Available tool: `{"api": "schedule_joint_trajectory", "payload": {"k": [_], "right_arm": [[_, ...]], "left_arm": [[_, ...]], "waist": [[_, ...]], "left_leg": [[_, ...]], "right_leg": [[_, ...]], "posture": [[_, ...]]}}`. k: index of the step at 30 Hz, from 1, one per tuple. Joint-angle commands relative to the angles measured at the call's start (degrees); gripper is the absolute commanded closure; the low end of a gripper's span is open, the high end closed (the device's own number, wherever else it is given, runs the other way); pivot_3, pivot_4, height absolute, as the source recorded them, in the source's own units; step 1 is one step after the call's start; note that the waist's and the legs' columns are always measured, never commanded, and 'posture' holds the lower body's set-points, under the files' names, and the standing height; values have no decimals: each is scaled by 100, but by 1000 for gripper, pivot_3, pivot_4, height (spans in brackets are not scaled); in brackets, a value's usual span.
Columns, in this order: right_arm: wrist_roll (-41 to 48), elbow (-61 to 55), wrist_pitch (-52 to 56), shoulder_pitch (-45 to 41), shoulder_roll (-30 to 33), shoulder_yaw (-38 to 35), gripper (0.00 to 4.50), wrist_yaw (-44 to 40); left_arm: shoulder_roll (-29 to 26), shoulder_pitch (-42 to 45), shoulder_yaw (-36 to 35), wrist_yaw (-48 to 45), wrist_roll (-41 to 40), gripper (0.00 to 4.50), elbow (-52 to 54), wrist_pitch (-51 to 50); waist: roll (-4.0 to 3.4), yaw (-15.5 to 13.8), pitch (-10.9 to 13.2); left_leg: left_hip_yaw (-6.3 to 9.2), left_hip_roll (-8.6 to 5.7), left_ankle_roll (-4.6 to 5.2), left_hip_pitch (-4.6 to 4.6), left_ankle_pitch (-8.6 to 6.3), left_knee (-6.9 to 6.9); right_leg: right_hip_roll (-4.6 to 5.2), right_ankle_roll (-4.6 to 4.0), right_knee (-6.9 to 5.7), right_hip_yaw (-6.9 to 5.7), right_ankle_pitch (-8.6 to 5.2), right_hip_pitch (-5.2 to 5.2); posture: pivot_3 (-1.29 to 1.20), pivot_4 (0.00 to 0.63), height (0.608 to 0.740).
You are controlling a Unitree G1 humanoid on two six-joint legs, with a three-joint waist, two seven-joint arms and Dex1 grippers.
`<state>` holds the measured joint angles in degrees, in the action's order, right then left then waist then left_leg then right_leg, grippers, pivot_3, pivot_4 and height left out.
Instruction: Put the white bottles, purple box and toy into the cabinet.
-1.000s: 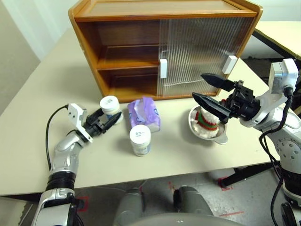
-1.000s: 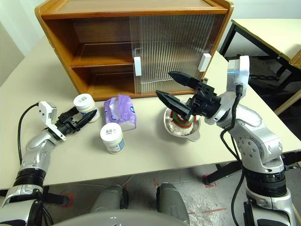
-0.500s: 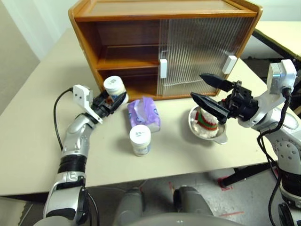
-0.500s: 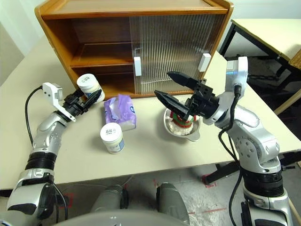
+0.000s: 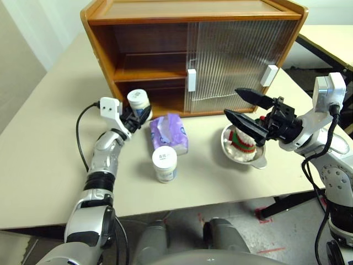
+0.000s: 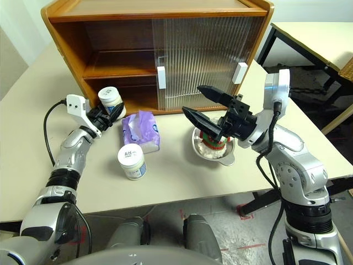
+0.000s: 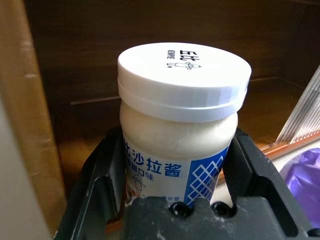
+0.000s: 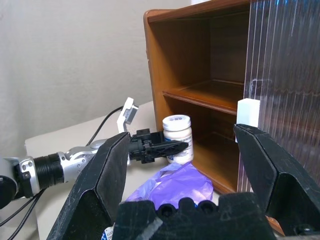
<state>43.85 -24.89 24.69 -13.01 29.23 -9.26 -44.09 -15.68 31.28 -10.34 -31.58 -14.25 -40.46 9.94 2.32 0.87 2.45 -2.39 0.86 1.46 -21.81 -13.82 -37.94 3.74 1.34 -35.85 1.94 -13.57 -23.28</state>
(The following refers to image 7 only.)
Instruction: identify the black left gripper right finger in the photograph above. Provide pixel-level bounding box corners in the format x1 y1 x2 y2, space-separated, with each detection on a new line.
223 128 318 240

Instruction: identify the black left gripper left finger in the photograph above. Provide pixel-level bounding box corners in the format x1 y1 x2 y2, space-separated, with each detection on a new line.
53 126 131 240

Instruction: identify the purple tissue package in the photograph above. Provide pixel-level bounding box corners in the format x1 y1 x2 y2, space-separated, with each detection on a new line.
279 147 320 226

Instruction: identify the white salad dressing bottle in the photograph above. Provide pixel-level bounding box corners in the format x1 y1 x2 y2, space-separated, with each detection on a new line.
117 41 252 209

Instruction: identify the brown wooden cabinet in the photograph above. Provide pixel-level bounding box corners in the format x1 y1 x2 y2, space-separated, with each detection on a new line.
0 0 320 236

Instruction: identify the clear ribbed sliding door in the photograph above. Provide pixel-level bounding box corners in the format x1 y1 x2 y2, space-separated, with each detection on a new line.
276 63 320 146

